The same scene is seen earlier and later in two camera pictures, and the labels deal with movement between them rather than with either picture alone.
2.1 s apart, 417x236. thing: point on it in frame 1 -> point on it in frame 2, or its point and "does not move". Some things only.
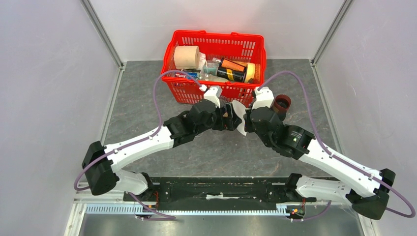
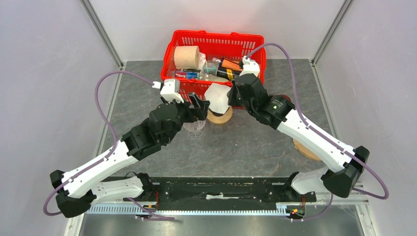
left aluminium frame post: x=104 y=33 does not move
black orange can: x=230 y=70 does not move
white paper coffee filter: x=241 y=109 -> x=216 y=94
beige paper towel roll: x=187 y=57 does not move
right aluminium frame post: x=316 y=58 does not move
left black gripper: x=231 y=122 -> x=201 y=107
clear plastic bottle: x=210 y=68 does not move
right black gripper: x=247 y=121 -> x=232 y=100
